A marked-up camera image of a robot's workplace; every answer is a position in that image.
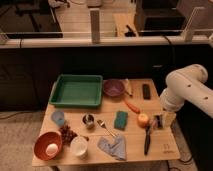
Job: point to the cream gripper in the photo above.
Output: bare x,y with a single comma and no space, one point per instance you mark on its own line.
168,118

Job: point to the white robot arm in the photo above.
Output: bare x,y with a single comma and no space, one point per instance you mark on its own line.
187,84

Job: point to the small metal cup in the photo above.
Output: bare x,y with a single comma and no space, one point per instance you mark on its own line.
88,120

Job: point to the white cup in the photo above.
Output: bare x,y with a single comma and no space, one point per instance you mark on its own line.
79,147

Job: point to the blue plastic cup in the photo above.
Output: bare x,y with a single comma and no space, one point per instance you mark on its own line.
58,118

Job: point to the red yellow apple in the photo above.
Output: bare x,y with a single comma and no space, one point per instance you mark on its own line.
142,120

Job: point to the black rectangular remote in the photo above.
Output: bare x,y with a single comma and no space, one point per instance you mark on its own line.
146,92

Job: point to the green sponge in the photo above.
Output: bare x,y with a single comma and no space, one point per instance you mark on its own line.
120,120

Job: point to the clear plastic bag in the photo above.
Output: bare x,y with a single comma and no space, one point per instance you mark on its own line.
128,87

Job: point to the blue grey cloth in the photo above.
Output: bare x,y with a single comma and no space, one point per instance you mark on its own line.
117,149

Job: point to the purple bowl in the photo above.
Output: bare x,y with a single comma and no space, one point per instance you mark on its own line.
113,88

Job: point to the metal fork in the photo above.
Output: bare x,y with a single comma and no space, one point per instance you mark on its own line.
103,125

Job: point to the green plastic tray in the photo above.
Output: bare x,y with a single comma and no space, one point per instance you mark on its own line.
78,91

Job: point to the bunch of dark grapes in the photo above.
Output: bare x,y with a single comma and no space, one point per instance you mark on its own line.
67,134

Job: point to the white egg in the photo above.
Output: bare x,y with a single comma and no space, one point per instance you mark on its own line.
51,149

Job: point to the orange red bowl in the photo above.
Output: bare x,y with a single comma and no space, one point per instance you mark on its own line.
43,141

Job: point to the black handled knife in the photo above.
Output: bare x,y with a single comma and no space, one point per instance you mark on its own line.
147,141

